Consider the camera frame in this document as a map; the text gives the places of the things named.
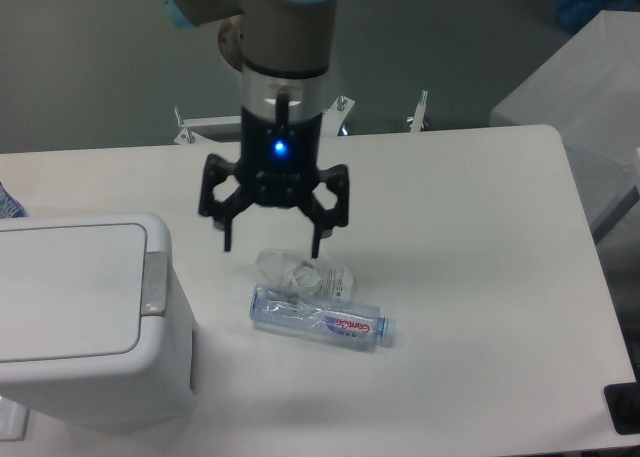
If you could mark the black device at table edge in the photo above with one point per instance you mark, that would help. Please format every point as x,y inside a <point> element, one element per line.
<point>623,404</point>

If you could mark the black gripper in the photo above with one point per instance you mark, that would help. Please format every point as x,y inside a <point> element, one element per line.
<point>280,162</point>

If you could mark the crushed clear plastic bottle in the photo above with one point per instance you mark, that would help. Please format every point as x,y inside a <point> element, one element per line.
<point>294,313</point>

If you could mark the white metal base frame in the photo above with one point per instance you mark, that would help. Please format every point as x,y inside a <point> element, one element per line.
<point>337,120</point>

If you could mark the crumpled clear plastic wrapper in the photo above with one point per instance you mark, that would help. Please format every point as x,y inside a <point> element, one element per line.
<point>324,278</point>

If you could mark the white push-lid trash can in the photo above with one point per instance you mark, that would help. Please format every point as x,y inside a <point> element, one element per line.
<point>96,329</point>

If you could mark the blue plastic bag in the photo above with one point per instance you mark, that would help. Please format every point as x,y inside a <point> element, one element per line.
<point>573,15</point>

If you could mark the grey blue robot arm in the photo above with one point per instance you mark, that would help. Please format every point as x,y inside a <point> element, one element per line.
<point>285,55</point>

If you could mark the blue patterned packet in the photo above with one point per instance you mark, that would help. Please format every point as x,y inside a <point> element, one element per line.
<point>9,206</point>

